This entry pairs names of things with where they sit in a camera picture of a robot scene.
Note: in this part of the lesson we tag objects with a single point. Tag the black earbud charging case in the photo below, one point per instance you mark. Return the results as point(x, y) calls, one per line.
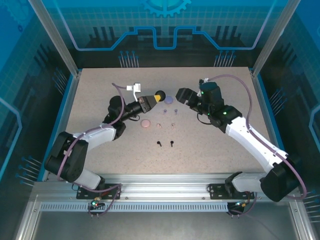
point(162, 94)

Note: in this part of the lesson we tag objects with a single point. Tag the purple earbud charging case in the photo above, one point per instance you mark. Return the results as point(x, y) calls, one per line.
point(168, 99)

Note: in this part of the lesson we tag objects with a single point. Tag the pink earbud charging case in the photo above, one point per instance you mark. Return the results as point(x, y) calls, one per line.
point(145, 124)

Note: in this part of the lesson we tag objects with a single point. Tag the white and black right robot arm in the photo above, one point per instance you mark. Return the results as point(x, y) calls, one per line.
point(250, 140)

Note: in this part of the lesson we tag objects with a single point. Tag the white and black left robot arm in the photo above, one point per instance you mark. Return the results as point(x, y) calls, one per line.
point(97, 132)

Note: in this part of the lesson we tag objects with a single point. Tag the small circuit board green light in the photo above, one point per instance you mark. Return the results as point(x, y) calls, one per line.
point(241, 204)
point(95, 203)

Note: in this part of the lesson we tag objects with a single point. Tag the aluminium right table side rail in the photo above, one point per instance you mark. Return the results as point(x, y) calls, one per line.
point(263, 105)

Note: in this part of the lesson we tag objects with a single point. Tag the aluminium table side rail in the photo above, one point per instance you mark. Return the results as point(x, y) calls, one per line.
point(263, 105)
point(63, 125)

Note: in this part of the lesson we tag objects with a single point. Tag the aluminium right frame post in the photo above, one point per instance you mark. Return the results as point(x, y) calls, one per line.
point(272, 37)

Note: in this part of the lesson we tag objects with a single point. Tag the aluminium frame post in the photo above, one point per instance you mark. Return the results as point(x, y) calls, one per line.
point(56, 37)
point(272, 37)

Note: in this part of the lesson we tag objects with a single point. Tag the aluminium left table side rail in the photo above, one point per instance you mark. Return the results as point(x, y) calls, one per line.
point(63, 125)

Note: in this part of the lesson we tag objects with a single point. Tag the aluminium mounting rail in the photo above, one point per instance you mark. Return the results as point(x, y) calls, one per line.
point(162, 187)

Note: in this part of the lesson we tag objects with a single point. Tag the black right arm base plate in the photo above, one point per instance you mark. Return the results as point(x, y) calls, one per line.
point(217, 191)

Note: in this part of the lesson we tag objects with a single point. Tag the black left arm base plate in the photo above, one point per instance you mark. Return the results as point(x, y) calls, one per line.
point(85, 193)

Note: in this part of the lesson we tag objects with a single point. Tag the aluminium left frame post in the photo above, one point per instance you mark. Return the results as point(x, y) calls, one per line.
point(56, 37)

